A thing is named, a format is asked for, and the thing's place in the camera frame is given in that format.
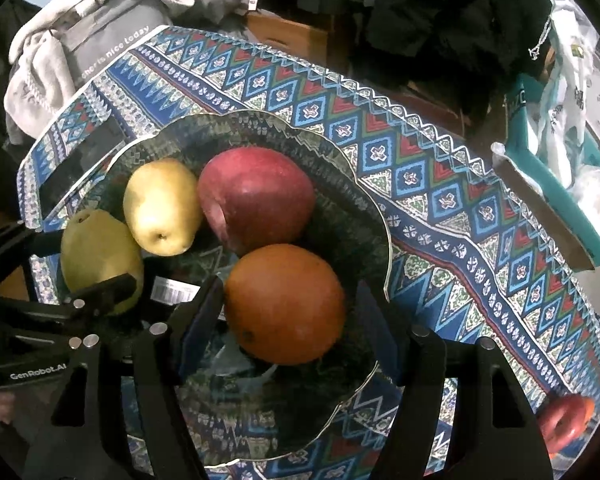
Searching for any yellow pear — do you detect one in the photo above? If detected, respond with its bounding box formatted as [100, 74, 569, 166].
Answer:
[123, 158, 204, 257]
[60, 209, 144, 314]

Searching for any dark red apple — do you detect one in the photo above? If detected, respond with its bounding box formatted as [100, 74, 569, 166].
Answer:
[198, 146, 315, 256]

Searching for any large orange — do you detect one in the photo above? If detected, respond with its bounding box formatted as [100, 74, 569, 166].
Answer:
[583, 396, 595, 425]
[224, 244, 347, 365]

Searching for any red apple upper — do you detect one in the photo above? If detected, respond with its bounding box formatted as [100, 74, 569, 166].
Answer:
[538, 393, 586, 455]

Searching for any dark glass fruit plate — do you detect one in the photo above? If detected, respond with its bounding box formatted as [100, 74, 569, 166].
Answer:
[81, 110, 391, 467]

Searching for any grey white clothes pile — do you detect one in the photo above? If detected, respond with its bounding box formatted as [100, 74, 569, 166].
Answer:
[3, 0, 256, 145]

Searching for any cardboard box under crate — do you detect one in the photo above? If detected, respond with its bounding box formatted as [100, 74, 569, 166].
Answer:
[491, 142, 595, 271]

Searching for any teal plastic crate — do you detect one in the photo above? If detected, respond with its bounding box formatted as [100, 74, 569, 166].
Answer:
[505, 74, 600, 270]

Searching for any white rice bag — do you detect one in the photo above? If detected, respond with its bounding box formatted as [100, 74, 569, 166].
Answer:
[528, 0, 600, 188]

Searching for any wooden drawer box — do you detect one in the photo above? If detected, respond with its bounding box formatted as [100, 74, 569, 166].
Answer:
[246, 12, 328, 65]

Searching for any black hanging coat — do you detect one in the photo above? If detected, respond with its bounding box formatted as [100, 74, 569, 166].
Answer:
[298, 0, 550, 120]

